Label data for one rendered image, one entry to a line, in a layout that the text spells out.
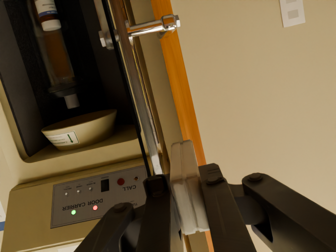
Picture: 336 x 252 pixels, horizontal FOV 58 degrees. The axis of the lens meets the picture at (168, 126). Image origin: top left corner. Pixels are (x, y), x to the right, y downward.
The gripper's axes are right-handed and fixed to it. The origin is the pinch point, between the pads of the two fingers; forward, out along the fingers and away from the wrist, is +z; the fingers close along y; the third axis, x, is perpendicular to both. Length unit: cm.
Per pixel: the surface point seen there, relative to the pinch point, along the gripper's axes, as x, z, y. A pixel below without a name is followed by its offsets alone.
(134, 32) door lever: 10.6, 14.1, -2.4
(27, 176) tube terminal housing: -9, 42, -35
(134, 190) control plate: -14.2, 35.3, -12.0
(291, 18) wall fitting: 11, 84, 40
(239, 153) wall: -29, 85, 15
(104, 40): 10.4, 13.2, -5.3
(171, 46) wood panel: 9.2, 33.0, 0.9
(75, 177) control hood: -10.4, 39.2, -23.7
